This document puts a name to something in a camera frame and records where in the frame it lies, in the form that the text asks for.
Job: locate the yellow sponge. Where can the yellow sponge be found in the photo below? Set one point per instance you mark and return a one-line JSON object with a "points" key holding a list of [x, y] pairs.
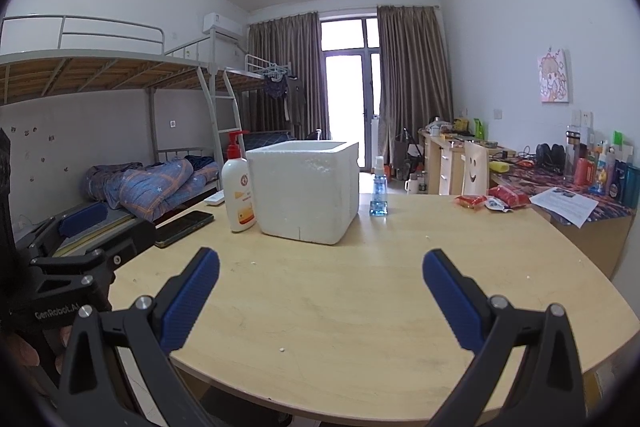
{"points": [[499, 166]]}

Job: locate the dark blue bottle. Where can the dark blue bottle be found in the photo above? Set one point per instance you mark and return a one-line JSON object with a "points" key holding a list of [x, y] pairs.
{"points": [[619, 182]]}

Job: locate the hanging dark clothes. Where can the hanging dark clothes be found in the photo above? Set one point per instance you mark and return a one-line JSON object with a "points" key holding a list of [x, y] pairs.
{"points": [[277, 89]]}

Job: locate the clear water bottle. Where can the clear water bottle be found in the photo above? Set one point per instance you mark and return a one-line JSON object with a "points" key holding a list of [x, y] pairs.
{"points": [[573, 147]]}

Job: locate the white cartoon bottle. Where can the white cartoon bottle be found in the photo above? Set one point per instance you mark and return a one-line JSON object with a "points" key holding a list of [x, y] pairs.
{"points": [[602, 172]]}

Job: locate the wooden smiley face chair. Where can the wooden smiley face chair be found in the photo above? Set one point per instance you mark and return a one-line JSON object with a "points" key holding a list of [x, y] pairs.
{"points": [[476, 172]]}

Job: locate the large red snack packet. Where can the large red snack packet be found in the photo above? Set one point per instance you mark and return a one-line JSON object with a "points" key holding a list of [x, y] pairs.
{"points": [[512, 195]]}

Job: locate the blue spray bottle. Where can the blue spray bottle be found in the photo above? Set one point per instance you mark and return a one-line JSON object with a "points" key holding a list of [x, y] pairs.
{"points": [[379, 202]]}

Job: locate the black folding chair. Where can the black folding chair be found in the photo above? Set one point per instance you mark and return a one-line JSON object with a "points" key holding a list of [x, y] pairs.
{"points": [[315, 135]]}

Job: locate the teal bottle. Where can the teal bottle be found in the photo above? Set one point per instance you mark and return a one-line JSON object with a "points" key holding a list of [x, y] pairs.
{"points": [[632, 187]]}

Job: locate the printed paper sheet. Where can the printed paper sheet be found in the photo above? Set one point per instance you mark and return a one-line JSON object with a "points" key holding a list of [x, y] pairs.
{"points": [[565, 205]]}

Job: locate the glass balcony door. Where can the glass balcony door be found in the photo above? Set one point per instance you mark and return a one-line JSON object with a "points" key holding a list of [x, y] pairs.
{"points": [[347, 92]]}

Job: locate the red bottle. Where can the red bottle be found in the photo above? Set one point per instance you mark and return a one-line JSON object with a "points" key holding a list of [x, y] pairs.
{"points": [[583, 172]]}

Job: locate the desk with printed tablecloth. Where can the desk with printed tablecloth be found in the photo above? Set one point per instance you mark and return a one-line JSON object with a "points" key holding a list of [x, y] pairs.
{"points": [[615, 213]]}

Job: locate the white metal ladder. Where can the white metal ladder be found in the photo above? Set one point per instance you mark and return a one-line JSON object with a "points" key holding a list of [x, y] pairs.
{"points": [[223, 98]]}

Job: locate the wooden desk with drawers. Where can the wooden desk with drawers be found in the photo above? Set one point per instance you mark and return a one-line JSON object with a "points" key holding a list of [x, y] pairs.
{"points": [[445, 167]]}

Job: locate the black smartphone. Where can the black smartphone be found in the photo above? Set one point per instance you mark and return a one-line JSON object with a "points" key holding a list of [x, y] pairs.
{"points": [[184, 228]]}

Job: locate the metal bunk bed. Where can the metal bunk bed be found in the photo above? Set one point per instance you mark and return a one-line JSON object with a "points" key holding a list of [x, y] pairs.
{"points": [[100, 72], [250, 77]]}

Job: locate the white air conditioner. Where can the white air conditioner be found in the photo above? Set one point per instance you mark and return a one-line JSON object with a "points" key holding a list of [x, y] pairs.
{"points": [[222, 24]]}

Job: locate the white foam box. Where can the white foam box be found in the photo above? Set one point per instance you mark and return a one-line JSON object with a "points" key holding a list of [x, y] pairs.
{"points": [[300, 197]]}

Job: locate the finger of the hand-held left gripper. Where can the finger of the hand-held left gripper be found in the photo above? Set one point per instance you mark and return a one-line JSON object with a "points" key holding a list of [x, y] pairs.
{"points": [[82, 219], [132, 242]]}

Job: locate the person's left hand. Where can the person's left hand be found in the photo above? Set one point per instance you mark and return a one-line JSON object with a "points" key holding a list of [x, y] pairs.
{"points": [[17, 353]]}

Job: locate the folded dark blue bedding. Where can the folded dark blue bedding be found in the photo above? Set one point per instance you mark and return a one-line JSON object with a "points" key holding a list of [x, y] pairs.
{"points": [[265, 138]]}

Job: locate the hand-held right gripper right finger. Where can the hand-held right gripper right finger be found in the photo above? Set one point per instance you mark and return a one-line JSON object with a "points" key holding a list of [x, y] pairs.
{"points": [[452, 302]]}

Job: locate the black headphones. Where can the black headphones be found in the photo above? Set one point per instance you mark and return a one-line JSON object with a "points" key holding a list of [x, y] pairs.
{"points": [[550, 155]]}

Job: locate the small red snack packet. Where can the small red snack packet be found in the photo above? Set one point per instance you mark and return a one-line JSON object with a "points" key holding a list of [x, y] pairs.
{"points": [[470, 202]]}

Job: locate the white lotion pump bottle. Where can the white lotion pump bottle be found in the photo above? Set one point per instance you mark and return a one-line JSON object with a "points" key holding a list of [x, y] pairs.
{"points": [[239, 202]]}

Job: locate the green bottle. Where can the green bottle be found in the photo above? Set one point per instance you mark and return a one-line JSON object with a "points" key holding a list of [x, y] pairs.
{"points": [[479, 129]]}

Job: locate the yellow box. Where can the yellow box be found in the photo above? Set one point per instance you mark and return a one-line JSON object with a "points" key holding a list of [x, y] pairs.
{"points": [[460, 124]]}

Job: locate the brown curtain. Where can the brown curtain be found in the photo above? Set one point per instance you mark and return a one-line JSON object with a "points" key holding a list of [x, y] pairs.
{"points": [[300, 47], [412, 72]]}

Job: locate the green box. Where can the green box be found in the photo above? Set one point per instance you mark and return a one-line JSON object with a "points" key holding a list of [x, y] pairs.
{"points": [[618, 138]]}

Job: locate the blue plaid quilt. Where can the blue plaid quilt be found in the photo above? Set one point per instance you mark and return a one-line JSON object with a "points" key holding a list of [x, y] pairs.
{"points": [[145, 184]]}

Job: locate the white wall socket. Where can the white wall socket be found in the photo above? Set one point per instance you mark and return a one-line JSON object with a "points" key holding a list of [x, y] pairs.
{"points": [[582, 118]]}

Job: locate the cartoon wall poster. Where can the cartoon wall poster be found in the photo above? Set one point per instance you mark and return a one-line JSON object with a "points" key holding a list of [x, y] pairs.
{"points": [[554, 77]]}

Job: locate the white thermos flask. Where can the white thermos flask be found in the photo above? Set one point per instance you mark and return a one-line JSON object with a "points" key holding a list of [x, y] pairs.
{"points": [[411, 185]]}

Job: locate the white blue snack packet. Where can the white blue snack packet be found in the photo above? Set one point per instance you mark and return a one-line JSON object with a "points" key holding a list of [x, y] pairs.
{"points": [[497, 206]]}

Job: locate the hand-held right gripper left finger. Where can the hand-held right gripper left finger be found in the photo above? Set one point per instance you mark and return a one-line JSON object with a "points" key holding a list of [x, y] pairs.
{"points": [[192, 302]]}

